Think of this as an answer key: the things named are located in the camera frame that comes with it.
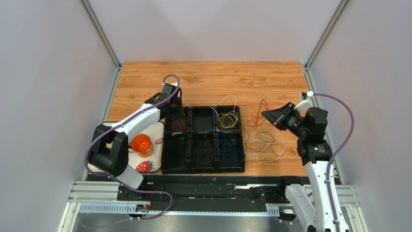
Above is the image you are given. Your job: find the brown thin wire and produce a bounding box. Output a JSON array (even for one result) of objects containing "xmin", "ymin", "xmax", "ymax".
[{"xmin": 192, "ymin": 136, "xmax": 216, "ymax": 176}]

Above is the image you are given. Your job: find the blue thin wire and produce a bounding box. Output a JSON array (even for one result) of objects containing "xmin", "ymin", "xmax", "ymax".
[{"xmin": 215, "ymin": 133, "xmax": 245, "ymax": 163}]

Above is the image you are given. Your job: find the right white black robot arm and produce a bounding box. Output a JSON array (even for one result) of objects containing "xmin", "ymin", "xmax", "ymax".
[{"xmin": 261, "ymin": 102, "xmax": 351, "ymax": 232}]

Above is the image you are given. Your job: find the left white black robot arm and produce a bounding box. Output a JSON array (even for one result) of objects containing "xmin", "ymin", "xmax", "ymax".
[{"xmin": 84, "ymin": 82, "xmax": 182, "ymax": 189}]

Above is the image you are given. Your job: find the black six-compartment tray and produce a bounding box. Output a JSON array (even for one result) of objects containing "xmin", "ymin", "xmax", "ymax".
[{"xmin": 161, "ymin": 105, "xmax": 246, "ymax": 174}]

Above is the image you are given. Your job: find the orange translucent cup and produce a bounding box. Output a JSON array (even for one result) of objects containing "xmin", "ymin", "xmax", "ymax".
[{"xmin": 130, "ymin": 134, "xmax": 154, "ymax": 158}]

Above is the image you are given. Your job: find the white strawberry pattern tray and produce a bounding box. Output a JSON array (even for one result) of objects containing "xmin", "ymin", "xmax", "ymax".
[{"xmin": 84, "ymin": 122, "xmax": 163, "ymax": 177}]

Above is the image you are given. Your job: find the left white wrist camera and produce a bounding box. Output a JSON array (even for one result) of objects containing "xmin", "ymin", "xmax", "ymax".
[{"xmin": 162, "ymin": 82, "xmax": 180, "ymax": 87}]

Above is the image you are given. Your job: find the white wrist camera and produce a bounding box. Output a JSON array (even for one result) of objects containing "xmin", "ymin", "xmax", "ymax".
[
  {"xmin": 294, "ymin": 91, "xmax": 314, "ymax": 113},
  {"xmin": 162, "ymin": 82, "xmax": 180, "ymax": 87}
]

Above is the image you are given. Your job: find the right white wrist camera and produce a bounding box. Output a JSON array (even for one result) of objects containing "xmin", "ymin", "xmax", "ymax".
[{"xmin": 294, "ymin": 91, "xmax": 314, "ymax": 113}]

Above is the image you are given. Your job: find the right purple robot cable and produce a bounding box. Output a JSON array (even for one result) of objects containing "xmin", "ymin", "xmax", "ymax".
[{"xmin": 279, "ymin": 92, "xmax": 355, "ymax": 232}]

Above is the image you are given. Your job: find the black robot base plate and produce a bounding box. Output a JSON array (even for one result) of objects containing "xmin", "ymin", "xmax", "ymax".
[{"xmin": 116, "ymin": 174, "xmax": 309, "ymax": 213}]

